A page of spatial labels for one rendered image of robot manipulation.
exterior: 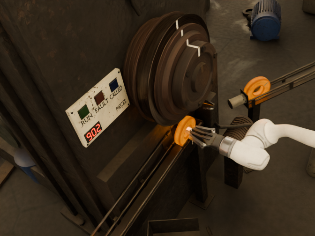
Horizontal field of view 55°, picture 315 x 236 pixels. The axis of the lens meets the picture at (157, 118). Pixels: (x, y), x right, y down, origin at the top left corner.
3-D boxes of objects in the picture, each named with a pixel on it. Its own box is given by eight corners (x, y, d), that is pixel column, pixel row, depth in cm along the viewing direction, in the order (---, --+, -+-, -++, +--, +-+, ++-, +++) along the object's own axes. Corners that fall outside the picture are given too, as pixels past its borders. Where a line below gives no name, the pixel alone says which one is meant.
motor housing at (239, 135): (220, 185, 212) (218, 134, 175) (234, 163, 223) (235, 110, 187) (237, 194, 205) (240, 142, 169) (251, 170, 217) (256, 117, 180)
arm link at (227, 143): (237, 148, 145) (226, 143, 147) (238, 136, 138) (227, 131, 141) (228, 162, 140) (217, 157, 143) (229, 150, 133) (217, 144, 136)
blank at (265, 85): (251, 102, 181) (254, 106, 178) (238, 91, 171) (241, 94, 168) (272, 84, 176) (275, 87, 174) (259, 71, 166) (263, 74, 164)
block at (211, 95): (195, 126, 179) (192, 95, 162) (202, 118, 183) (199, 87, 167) (211, 132, 174) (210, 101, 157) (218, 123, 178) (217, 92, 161)
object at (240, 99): (228, 105, 177) (227, 97, 173) (241, 98, 177) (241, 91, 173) (233, 111, 173) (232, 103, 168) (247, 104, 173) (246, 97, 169)
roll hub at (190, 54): (176, 121, 126) (167, 65, 107) (208, 82, 141) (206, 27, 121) (187, 125, 123) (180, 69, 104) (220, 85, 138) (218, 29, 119)
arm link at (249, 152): (228, 164, 139) (239, 146, 147) (260, 179, 132) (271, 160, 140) (230, 148, 132) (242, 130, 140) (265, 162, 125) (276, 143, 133)
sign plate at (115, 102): (82, 145, 113) (64, 110, 100) (126, 103, 126) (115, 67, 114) (86, 148, 111) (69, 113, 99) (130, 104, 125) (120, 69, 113)
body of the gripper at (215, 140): (218, 155, 142) (200, 147, 147) (226, 143, 147) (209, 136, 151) (218, 145, 137) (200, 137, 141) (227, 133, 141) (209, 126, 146)
